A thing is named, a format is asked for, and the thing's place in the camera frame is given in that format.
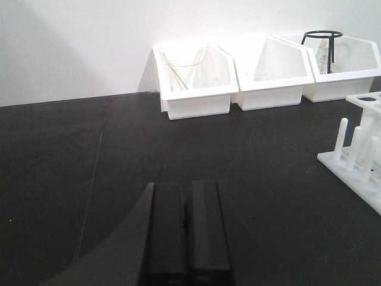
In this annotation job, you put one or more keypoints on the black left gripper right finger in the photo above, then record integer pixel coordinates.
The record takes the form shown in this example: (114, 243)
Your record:
(207, 247)

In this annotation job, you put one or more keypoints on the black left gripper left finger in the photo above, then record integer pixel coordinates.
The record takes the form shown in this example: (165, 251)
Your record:
(164, 261)

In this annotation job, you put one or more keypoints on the white test tube rack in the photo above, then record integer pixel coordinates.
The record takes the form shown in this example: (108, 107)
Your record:
(358, 165)

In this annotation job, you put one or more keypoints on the left white storage bin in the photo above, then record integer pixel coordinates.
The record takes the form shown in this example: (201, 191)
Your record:
(213, 86)

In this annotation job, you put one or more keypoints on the white storage bin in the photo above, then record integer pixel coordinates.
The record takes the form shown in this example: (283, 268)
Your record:
(213, 86)
(288, 72)
(357, 63)

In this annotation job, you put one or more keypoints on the clear glass beaker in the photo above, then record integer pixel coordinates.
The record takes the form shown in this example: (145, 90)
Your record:
(183, 69)

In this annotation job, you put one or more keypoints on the middle white storage bin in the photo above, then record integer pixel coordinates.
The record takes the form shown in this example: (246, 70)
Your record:
(288, 72)

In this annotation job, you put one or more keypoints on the right white storage bin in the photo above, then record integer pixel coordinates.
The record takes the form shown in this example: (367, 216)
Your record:
(357, 63)

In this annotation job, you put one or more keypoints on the black metal tripod stand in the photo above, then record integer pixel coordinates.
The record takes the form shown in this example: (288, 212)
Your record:
(326, 48)

